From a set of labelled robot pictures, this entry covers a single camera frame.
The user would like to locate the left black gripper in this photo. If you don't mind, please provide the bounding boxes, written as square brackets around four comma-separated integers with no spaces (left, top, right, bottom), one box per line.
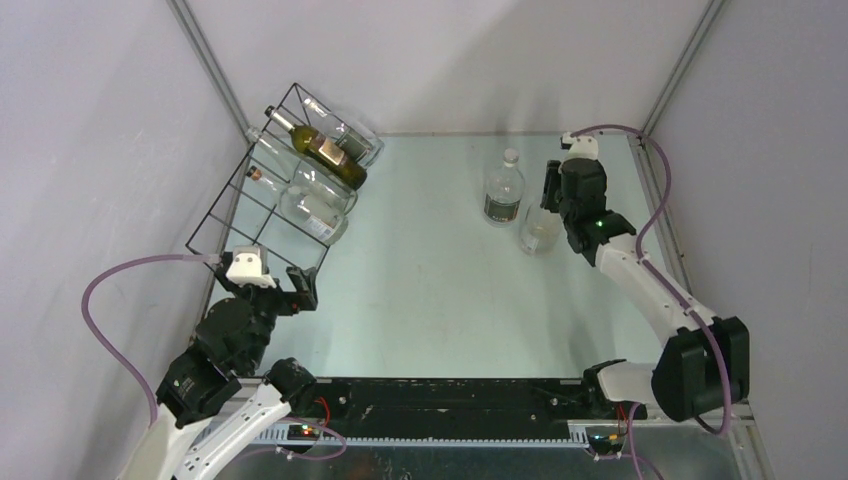
[217,264,318,369]

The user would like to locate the clear bottle copper cap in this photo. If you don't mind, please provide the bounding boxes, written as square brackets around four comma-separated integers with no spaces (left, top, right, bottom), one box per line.
[519,198,563,255]

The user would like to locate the clear bottle white cap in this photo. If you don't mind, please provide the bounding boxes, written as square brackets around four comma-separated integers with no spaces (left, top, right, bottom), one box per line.
[483,148,526,226]

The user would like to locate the clear bottle black cap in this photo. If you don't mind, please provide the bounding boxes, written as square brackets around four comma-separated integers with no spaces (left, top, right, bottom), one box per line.
[245,166,349,245]

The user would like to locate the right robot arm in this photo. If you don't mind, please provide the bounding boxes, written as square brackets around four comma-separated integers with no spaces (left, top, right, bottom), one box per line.
[541,158,750,422]

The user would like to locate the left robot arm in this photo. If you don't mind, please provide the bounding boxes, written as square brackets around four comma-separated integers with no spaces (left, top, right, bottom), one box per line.
[119,267,317,479]

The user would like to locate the tall empty clear bottle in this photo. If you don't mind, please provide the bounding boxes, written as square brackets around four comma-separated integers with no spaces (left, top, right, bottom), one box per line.
[246,127,358,214]

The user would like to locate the green wine bottle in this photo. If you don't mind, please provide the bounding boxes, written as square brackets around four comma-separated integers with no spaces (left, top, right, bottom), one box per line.
[264,106,367,191]

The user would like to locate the clear bottle dark green label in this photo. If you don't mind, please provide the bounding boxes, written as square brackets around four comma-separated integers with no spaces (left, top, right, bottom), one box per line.
[302,97,384,169]

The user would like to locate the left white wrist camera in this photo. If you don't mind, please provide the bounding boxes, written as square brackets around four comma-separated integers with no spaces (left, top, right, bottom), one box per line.
[225,245,278,288]

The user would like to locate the black wire wine rack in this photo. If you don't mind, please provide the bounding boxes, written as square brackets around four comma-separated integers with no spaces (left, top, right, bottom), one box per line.
[186,83,360,271]

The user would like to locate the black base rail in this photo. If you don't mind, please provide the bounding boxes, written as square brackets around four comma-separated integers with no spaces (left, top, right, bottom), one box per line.
[292,377,629,439]

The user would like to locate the white toothed cable duct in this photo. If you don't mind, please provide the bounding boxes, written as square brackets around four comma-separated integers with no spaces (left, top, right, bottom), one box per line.
[249,423,589,449]

